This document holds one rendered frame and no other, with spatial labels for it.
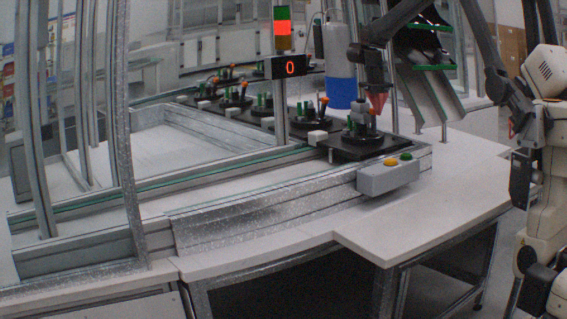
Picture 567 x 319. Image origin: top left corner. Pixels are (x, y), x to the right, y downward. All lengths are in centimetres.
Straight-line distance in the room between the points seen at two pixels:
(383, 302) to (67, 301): 82
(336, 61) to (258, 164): 110
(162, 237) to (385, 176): 62
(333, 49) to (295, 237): 142
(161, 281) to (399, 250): 56
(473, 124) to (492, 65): 189
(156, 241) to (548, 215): 107
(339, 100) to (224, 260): 154
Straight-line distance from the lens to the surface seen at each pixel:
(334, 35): 265
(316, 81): 313
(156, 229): 128
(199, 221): 130
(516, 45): 1049
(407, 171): 159
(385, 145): 171
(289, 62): 168
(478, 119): 326
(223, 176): 162
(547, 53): 137
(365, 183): 151
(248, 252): 132
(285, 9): 167
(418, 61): 191
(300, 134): 184
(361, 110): 173
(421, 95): 196
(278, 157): 171
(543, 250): 147
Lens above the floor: 143
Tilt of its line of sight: 17 degrees down
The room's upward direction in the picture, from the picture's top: 3 degrees counter-clockwise
